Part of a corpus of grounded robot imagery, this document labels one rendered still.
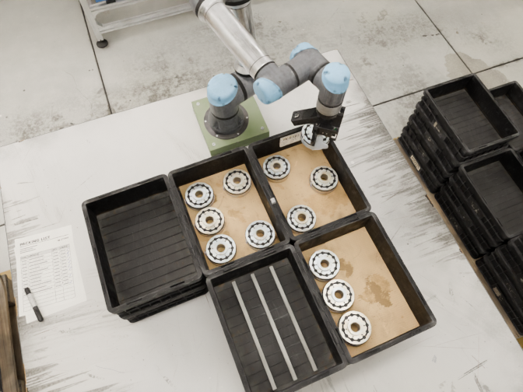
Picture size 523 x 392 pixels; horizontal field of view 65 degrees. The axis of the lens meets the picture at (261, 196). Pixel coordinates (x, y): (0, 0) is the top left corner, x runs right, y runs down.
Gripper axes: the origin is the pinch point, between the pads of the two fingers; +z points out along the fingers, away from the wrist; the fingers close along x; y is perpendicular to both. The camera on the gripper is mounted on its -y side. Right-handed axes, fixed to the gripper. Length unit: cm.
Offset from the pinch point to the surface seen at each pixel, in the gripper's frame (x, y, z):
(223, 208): -26.0, -24.8, 16.4
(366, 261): -31.2, 28.4, 16.0
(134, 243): -48, -50, 17
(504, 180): 46, 96, 61
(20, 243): -56, -96, 30
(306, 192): -11.5, 2.4, 16.3
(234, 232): -34.0, -18.1, 16.3
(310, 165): 0.1, 1.1, 16.3
